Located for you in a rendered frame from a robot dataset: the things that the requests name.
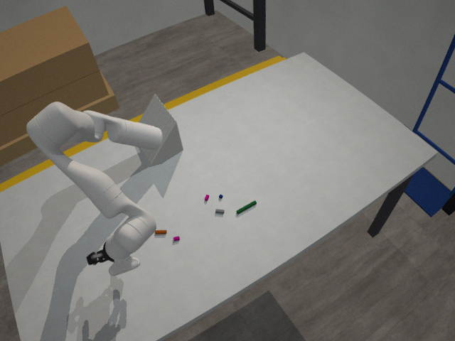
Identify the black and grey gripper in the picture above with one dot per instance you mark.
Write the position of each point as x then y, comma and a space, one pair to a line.
101, 255

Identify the green rod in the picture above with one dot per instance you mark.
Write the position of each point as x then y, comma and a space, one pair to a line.
246, 207

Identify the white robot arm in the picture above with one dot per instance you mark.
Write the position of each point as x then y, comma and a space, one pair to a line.
55, 125

